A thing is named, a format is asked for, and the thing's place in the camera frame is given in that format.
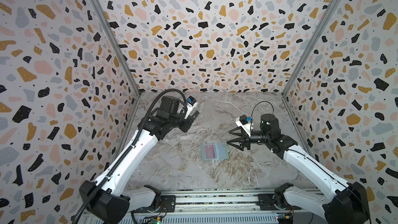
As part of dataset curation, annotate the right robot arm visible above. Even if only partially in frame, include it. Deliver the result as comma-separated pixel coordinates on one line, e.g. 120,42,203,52
227,114,371,224

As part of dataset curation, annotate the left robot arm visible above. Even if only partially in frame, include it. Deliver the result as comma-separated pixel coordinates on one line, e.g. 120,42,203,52
73,90,199,224

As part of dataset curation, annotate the red card in holder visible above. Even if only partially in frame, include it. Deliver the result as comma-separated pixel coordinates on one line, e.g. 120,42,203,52
203,144,216,160

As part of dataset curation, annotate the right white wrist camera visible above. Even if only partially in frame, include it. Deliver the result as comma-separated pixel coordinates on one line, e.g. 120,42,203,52
235,115,252,136

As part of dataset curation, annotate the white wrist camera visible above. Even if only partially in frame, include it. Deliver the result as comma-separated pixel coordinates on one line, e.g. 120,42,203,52
235,115,252,136
184,96,198,119

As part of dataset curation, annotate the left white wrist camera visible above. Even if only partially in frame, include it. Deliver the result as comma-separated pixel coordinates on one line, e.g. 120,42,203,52
184,96,198,119

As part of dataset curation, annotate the right thin black cable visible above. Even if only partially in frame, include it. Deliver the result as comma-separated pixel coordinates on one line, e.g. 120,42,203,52
250,101,275,122

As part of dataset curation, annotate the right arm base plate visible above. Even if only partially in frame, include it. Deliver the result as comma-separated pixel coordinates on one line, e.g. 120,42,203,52
257,193,301,211

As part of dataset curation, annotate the aluminium front rail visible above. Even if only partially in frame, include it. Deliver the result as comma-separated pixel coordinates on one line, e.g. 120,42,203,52
175,191,294,215

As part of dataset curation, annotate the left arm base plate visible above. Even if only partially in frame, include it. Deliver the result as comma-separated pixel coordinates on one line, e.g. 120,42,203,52
134,195,176,215

